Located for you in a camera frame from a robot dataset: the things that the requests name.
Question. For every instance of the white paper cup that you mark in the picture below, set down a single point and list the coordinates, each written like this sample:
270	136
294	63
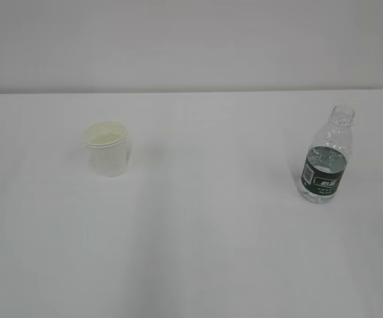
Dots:
108	147

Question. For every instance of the clear green-label water bottle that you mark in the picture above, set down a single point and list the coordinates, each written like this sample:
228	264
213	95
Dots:
328	156

